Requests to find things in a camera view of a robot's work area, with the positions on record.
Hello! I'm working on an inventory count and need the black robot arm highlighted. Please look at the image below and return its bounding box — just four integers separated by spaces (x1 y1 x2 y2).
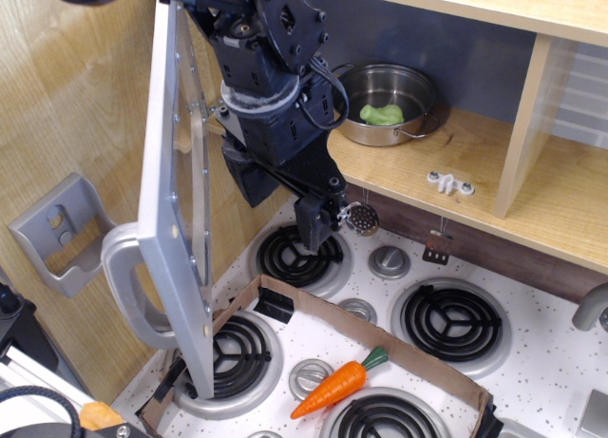
63 0 347 251

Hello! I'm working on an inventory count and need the grey front stove knob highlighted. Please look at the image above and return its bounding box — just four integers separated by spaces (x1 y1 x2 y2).
289 358 333 401

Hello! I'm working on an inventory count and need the grey middle stove knob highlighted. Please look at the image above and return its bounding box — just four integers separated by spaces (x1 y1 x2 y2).
338 298 377 325

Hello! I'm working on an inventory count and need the back right stove burner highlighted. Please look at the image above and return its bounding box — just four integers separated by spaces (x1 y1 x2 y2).
389 277 512 379

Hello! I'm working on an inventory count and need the grey toy faucet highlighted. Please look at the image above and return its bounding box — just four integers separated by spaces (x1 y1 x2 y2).
572 283 608 332

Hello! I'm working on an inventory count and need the back left stove burner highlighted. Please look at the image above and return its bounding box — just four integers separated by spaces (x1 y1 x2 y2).
248 223 353 299

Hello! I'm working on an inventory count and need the orange toy carrot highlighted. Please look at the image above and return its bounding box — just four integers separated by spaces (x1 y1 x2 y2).
290 347 389 420

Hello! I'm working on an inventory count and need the grey stove knob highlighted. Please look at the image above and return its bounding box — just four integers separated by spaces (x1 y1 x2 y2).
289 358 333 401
338 298 377 325
368 246 411 280

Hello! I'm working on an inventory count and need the grey back stove knob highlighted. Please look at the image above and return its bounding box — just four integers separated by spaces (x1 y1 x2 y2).
368 246 411 280

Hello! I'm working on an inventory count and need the stove burner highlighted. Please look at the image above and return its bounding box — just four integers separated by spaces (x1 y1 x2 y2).
389 277 512 379
174 311 283 421
318 387 451 438
248 223 353 299

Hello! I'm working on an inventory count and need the front right stove burner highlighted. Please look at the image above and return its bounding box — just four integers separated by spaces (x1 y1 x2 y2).
318 387 451 438

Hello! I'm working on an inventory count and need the stainless steel pot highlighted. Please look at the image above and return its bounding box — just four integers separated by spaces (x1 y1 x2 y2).
334 64 441 147

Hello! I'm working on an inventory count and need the silver toy microwave door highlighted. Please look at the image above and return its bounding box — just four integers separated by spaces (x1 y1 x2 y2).
101 1 214 398

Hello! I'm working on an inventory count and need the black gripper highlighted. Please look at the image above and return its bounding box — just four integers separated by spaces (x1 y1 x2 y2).
221 136 349 254

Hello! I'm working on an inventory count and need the brown cardboard barrier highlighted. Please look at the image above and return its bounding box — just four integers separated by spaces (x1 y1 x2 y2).
132 276 503 437

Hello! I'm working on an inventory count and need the hanging small spatula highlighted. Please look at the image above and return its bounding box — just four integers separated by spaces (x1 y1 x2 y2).
423 217 453 265

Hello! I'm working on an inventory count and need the black cable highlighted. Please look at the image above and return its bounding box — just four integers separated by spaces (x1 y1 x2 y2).
0 385 83 438

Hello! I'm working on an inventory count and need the grey wall phone holder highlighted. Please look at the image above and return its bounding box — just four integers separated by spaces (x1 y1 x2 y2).
9 173 116 298

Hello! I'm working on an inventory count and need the wooden shelf divider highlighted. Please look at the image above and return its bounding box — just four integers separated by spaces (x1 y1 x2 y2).
493 34 578 219

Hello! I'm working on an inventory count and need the hanging metal strainer spoon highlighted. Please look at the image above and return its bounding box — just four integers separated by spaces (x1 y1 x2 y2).
346 189 380 237

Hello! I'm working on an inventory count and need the green play dough lump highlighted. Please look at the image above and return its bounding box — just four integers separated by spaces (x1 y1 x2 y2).
359 105 405 126

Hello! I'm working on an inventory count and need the front left stove burner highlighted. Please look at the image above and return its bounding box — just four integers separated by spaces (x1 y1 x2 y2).
174 311 283 421

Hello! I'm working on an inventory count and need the white door latch clip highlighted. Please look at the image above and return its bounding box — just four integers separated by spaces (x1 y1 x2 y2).
427 171 475 197

